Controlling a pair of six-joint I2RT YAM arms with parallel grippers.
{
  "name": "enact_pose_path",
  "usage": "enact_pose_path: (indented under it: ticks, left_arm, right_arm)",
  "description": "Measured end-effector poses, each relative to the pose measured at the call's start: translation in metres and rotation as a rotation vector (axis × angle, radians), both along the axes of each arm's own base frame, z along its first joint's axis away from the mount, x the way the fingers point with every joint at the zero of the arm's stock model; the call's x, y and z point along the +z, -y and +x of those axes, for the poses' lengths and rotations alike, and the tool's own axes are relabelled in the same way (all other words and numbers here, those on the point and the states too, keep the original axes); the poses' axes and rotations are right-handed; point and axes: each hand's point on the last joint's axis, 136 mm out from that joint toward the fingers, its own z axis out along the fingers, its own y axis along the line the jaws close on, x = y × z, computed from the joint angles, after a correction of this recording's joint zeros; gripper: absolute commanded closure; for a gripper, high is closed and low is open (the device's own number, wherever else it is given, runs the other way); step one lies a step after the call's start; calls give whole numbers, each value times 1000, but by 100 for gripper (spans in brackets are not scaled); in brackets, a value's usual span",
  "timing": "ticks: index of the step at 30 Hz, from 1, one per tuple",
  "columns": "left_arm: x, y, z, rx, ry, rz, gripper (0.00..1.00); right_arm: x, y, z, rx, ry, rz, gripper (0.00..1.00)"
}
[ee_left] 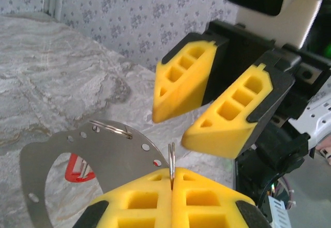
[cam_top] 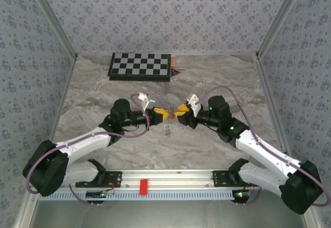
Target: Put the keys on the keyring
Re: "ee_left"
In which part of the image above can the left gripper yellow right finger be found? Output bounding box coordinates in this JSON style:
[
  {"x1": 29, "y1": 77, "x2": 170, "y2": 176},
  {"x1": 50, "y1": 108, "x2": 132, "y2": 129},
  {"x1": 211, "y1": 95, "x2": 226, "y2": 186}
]
[{"x1": 172, "y1": 168, "x2": 272, "y2": 228}]

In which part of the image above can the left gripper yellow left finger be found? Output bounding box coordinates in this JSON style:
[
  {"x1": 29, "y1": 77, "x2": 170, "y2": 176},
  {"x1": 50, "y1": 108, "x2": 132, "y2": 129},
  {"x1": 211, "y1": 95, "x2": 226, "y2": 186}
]
[{"x1": 72, "y1": 168, "x2": 173, "y2": 228}]

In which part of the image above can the steel ring plate with holes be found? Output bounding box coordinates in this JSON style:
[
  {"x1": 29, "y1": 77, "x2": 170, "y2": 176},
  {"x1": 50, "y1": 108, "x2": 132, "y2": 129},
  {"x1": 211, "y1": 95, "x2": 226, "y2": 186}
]
[{"x1": 19, "y1": 120, "x2": 170, "y2": 228}]

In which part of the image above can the steel split keyring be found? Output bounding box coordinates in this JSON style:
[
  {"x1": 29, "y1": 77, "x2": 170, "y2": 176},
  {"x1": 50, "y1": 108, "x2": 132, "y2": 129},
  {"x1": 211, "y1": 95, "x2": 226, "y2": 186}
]
[
  {"x1": 167, "y1": 142, "x2": 177, "y2": 190},
  {"x1": 89, "y1": 119, "x2": 134, "y2": 140}
]

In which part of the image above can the slotted grey cable duct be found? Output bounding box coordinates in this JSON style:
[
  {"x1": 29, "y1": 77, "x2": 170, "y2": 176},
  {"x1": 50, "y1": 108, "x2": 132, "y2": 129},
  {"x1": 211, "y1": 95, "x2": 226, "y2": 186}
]
[{"x1": 266, "y1": 195, "x2": 292, "y2": 228}]

